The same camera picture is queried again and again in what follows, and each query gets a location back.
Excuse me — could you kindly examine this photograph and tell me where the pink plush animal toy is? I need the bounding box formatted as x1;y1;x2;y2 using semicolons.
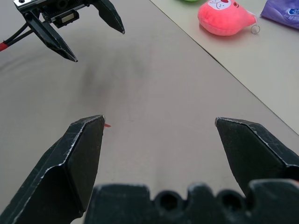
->
197;0;259;36

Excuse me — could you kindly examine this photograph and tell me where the black cable with red sleeve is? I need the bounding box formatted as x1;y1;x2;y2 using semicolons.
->
0;22;33;53

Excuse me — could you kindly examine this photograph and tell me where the purple tissue pack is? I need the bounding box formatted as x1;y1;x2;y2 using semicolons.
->
260;0;299;30

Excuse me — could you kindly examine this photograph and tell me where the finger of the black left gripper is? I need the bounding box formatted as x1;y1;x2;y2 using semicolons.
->
93;0;126;35
24;11;78;63

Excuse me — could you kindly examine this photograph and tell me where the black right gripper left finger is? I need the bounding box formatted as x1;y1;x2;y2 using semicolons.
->
0;115;107;224

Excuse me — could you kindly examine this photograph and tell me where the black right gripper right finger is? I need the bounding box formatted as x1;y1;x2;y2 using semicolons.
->
214;117;299;197

